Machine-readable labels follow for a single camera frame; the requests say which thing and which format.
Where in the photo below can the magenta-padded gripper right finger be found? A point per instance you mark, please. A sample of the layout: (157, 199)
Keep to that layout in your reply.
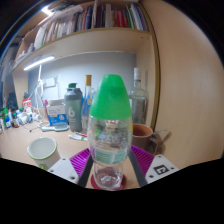
(160, 170)

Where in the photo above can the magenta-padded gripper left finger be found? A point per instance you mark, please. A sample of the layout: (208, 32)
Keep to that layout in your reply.
(65, 170)

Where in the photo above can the clear bottle with green cap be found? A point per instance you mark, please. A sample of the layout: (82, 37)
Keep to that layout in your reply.
(110, 103)

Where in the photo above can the white and green marker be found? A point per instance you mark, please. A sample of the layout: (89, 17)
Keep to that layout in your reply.
(76, 137)

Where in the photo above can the brown mug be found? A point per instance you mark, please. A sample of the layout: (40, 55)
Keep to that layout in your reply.
(141, 136)

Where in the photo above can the pink pen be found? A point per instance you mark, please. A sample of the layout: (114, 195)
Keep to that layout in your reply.
(81, 134)

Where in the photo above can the blue and white carton box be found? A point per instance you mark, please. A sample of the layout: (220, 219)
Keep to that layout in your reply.
(56, 115)

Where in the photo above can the grey shaker bottle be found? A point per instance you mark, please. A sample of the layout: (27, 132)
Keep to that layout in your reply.
(73, 113)

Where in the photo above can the clear glass bottle white cap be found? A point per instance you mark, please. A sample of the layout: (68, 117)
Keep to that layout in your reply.
(138, 103)

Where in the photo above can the red and white can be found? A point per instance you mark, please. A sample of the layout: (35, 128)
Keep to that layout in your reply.
(27, 105)

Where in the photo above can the white desk lamp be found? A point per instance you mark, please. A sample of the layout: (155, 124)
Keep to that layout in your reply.
(40, 62)

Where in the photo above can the wooden bookshelf with books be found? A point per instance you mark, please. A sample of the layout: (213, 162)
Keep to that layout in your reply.
(93, 40)

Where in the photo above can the bright ceiling light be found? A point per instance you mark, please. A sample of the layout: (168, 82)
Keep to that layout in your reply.
(46, 11)

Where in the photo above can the white wall socket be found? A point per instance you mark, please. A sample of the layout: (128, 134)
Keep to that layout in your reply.
(49, 82)

